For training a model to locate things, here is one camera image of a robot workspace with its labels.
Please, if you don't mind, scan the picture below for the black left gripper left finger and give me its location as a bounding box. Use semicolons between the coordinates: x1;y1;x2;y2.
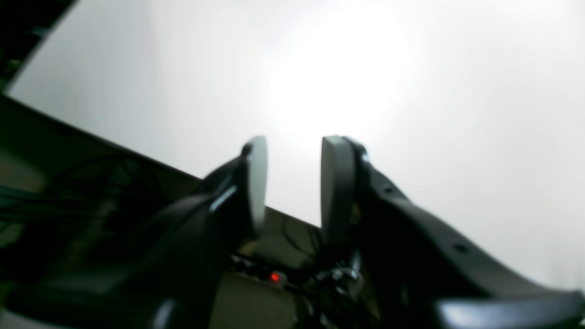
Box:
5;136;268;329

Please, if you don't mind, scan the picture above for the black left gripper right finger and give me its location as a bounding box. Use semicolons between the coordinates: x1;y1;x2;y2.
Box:
320;136;584;329

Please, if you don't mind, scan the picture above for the black power strip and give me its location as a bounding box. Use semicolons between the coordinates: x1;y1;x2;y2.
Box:
229;254;318;294

